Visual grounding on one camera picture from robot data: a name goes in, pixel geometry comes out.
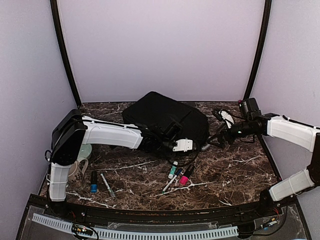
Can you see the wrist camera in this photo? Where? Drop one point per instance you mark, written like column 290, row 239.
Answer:
column 184, row 145
column 223, row 115

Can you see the green ceramic bowl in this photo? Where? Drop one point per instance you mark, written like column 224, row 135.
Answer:
column 85, row 151

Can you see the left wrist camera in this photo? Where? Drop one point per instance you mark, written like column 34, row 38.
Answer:
column 184, row 145

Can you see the white thin pen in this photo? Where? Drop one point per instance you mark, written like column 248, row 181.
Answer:
column 111, row 192

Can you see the white pen blue cap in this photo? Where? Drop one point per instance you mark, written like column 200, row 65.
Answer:
column 171, row 181

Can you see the white glue stick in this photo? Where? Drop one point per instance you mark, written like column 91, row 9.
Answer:
column 173, row 170

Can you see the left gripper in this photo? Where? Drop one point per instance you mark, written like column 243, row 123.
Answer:
column 167, row 154

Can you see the white slotted cable duct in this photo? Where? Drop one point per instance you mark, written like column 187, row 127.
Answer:
column 99, row 233

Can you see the right black frame post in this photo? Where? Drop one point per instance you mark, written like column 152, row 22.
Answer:
column 259, row 48

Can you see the left black frame post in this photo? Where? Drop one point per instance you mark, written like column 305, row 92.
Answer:
column 63, row 51

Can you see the black marker blue cap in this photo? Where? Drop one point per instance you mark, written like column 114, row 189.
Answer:
column 93, row 182

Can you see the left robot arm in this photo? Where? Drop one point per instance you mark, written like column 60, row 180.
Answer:
column 76, row 130

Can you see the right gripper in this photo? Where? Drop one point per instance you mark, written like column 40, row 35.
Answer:
column 222, row 139

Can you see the black front rail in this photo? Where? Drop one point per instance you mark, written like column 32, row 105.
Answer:
column 233, row 214

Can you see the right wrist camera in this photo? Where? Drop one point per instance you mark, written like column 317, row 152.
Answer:
column 223, row 115

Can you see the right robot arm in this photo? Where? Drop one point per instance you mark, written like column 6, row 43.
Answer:
column 282, row 127

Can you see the black student bag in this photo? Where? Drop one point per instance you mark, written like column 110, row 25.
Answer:
column 164, row 119

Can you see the black frame post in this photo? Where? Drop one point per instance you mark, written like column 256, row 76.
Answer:
column 259, row 48
column 63, row 51

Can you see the cream patterned mug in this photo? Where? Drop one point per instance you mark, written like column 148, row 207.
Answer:
column 76, row 175

